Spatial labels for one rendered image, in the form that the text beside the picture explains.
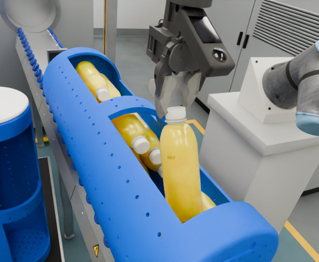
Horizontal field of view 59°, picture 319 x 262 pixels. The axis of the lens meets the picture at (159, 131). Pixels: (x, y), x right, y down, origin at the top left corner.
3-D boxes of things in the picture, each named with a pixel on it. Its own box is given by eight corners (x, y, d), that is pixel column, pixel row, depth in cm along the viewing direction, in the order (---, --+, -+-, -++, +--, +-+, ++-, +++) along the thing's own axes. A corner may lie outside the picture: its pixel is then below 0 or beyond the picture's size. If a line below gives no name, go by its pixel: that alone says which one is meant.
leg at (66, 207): (73, 230, 180) (66, 153, 146) (75, 237, 176) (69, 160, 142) (63, 233, 178) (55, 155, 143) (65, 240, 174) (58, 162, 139)
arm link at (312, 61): (322, 64, 86) (366, 39, 74) (320, 103, 82) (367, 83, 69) (290, 49, 84) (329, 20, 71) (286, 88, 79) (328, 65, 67)
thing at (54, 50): (68, 76, 153) (66, 48, 144) (70, 79, 150) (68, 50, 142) (49, 78, 148) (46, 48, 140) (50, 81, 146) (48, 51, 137)
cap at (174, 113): (170, 118, 55) (169, 109, 55) (189, 117, 54) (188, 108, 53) (162, 122, 52) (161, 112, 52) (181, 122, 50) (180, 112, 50)
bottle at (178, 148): (175, 200, 61) (166, 115, 57) (206, 204, 58) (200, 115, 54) (161, 216, 55) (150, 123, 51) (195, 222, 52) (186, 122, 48)
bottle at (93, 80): (96, 76, 107) (113, 99, 94) (77, 81, 104) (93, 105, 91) (92, 59, 102) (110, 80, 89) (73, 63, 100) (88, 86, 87)
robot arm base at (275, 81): (296, 68, 96) (320, 53, 87) (304, 110, 92) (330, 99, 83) (258, 63, 91) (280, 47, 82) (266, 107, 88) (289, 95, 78)
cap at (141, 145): (138, 151, 72) (141, 155, 71) (128, 145, 70) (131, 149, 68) (149, 140, 72) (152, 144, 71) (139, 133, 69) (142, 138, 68)
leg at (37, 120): (43, 143, 249) (35, 77, 215) (45, 147, 245) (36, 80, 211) (37, 144, 247) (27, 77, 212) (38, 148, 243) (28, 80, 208)
